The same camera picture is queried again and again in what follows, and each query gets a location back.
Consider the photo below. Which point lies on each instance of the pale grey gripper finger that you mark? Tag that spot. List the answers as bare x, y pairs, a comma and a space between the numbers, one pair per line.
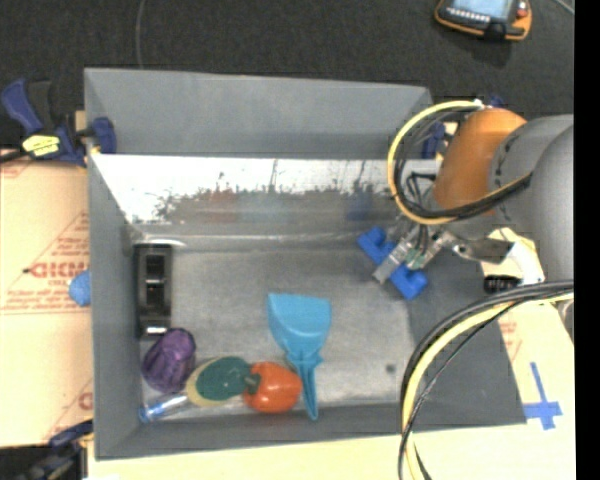
389, 260
395, 268

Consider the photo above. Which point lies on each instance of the grey metal bin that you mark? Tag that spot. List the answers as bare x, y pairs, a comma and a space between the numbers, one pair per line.
260, 278

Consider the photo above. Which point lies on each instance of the brown cardboard board, red print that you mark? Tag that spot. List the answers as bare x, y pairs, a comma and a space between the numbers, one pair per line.
40, 328

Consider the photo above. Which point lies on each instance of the clear tube with blue cap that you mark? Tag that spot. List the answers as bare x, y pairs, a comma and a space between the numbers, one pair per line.
162, 408

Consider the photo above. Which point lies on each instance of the purple plastic cup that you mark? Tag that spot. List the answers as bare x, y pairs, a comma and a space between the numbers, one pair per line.
169, 363

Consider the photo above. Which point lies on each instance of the green and cream oval disc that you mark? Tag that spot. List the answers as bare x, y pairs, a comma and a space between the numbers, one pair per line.
219, 381

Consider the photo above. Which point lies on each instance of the blue plastic block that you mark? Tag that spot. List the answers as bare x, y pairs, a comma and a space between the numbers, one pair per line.
413, 284

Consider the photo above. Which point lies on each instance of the light blue plastic scoop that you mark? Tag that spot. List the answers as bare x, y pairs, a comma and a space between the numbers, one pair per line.
300, 323

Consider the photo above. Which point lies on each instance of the orange toy pepper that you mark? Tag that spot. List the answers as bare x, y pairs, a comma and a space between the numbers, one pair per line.
276, 389

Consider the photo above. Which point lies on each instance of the black cylinder on white bracket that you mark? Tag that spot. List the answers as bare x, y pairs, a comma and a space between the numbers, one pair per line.
526, 263

